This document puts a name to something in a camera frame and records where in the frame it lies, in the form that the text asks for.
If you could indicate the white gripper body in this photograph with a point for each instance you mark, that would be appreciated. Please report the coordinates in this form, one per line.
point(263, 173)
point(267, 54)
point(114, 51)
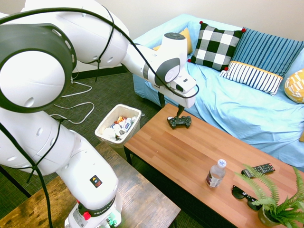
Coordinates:
point(187, 102)

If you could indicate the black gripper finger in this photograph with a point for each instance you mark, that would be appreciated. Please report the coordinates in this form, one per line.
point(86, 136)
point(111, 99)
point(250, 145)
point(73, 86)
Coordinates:
point(179, 111)
point(162, 99)

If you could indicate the clear plastic water bottle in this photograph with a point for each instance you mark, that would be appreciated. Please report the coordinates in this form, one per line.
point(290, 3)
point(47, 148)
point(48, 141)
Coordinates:
point(215, 175)

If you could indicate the white trash bin with liner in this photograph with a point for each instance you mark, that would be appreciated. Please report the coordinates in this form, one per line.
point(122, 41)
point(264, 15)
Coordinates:
point(134, 129)

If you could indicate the discarded bottle with blue label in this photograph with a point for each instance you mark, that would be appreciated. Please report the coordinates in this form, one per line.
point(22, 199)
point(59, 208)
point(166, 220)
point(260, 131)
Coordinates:
point(127, 123)

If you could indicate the black game controller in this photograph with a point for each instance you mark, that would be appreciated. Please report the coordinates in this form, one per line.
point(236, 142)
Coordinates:
point(179, 121)

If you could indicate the wooden coffee table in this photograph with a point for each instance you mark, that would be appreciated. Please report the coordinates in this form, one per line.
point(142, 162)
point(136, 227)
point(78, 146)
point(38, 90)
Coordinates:
point(190, 154)

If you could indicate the orange wrapper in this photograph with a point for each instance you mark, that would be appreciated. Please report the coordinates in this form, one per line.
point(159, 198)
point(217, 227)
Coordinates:
point(120, 118)

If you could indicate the light blue covered sofa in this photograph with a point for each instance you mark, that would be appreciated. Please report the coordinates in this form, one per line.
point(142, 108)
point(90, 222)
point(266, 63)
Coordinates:
point(237, 114)

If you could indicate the black white checkered pillow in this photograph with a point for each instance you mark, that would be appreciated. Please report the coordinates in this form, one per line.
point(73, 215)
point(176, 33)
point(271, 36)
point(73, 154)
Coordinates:
point(213, 47)

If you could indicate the crumpled white paper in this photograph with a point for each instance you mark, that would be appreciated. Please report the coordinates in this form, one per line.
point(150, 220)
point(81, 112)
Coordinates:
point(109, 132)

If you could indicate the plain yellow pillow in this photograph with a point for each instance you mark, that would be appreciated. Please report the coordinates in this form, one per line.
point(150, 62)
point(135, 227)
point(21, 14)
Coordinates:
point(187, 38)

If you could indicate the white navy striped pillow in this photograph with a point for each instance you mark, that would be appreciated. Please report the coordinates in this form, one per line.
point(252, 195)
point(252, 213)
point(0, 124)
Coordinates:
point(251, 77)

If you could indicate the blue striped pillow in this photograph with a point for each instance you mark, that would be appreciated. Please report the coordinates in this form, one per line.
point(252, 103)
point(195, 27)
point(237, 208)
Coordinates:
point(266, 52)

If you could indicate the rustic wooden robot table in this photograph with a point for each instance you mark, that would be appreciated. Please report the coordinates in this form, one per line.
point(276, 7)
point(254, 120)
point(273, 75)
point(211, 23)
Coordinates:
point(147, 204)

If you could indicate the black TV remote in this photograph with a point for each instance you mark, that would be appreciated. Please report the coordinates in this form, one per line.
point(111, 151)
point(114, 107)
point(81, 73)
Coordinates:
point(262, 168)

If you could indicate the black sunglasses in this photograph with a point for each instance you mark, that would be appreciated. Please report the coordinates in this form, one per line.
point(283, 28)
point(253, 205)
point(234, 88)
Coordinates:
point(238, 192)

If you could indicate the yellow white patterned pillow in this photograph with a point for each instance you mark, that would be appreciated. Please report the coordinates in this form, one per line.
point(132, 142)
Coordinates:
point(295, 86)

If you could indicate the small wooden object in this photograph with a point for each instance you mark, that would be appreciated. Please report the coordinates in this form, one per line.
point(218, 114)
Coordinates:
point(302, 137)

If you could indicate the green fern plant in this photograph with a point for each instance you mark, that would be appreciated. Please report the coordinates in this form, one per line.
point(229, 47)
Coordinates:
point(270, 202)

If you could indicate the green plant pot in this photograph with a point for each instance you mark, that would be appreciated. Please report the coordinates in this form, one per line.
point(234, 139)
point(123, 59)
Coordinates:
point(263, 217)

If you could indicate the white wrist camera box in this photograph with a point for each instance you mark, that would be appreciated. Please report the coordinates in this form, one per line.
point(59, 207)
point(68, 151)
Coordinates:
point(186, 83)

